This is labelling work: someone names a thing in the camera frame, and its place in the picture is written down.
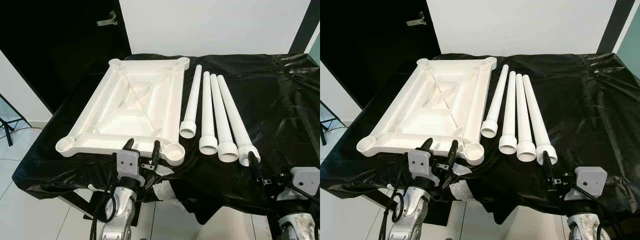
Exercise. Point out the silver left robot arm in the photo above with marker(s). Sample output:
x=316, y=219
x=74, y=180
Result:
x=120, y=220
x=407, y=225

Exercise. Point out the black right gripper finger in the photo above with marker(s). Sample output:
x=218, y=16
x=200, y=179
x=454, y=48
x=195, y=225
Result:
x=255, y=167
x=548, y=167

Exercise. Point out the black work table leg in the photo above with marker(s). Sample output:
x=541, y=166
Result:
x=80, y=205
x=380, y=202

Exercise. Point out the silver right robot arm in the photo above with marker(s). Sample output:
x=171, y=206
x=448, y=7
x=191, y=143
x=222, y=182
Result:
x=295, y=225
x=582, y=227

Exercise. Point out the black shiny table cover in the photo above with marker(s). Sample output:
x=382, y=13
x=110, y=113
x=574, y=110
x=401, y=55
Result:
x=280, y=110
x=585, y=110

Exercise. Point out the black wall pillar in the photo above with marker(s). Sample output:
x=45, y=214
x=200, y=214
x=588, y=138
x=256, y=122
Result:
x=615, y=25
x=306, y=25

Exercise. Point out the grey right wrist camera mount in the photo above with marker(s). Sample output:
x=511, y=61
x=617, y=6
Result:
x=306, y=179
x=590, y=177

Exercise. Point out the white work table frame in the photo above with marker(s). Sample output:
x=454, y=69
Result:
x=460, y=192
x=164, y=192

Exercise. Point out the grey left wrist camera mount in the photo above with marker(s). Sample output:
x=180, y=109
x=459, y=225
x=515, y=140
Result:
x=127, y=162
x=419, y=162

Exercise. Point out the black tripod stand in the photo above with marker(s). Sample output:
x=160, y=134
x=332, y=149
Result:
x=327, y=132
x=9, y=135

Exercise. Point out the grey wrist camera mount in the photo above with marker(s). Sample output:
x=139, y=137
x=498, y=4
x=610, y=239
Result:
x=419, y=162
x=127, y=162
x=306, y=179
x=590, y=177

